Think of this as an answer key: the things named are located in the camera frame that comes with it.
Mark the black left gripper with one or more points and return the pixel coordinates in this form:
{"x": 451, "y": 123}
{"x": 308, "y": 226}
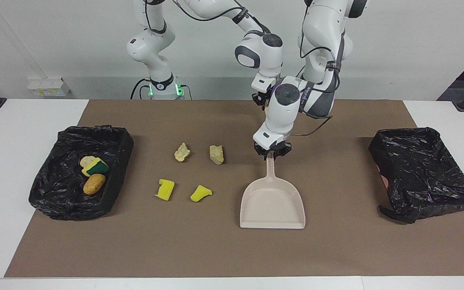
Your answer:
{"x": 272, "y": 150}

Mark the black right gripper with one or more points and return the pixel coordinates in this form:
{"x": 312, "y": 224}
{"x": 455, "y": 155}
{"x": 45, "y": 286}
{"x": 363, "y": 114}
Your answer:
{"x": 260, "y": 98}

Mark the beige plastic dustpan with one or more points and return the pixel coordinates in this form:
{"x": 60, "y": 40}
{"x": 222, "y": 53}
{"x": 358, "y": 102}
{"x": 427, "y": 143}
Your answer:
{"x": 272, "y": 205}

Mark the tan crusted bread piece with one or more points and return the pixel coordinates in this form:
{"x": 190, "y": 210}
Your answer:
{"x": 216, "y": 155}

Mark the yellow sponge piece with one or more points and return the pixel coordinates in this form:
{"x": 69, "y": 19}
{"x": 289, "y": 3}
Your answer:
{"x": 97, "y": 168}
{"x": 199, "y": 194}
{"x": 165, "y": 190}

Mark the pale bread piece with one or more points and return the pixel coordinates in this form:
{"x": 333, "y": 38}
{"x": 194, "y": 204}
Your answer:
{"x": 182, "y": 152}

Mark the brown bread roll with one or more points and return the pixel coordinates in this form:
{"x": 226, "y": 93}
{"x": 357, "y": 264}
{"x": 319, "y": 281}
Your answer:
{"x": 94, "y": 184}

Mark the pale bread chunk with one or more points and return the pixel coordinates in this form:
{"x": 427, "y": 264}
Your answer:
{"x": 86, "y": 161}

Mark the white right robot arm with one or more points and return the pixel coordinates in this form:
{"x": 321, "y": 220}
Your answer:
{"x": 151, "y": 44}

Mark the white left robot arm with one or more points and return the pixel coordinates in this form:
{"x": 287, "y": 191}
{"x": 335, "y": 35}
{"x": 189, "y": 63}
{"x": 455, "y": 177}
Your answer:
{"x": 286, "y": 117}

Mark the bin lined with black bag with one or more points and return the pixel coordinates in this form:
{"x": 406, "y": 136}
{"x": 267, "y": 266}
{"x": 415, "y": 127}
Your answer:
{"x": 421, "y": 173}
{"x": 63, "y": 145}

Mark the brown table mat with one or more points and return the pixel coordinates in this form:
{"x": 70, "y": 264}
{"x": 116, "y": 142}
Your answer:
{"x": 216, "y": 249}

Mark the white wall socket strip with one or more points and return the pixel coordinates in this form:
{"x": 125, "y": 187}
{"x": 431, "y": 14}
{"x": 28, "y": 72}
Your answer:
{"x": 48, "y": 88}

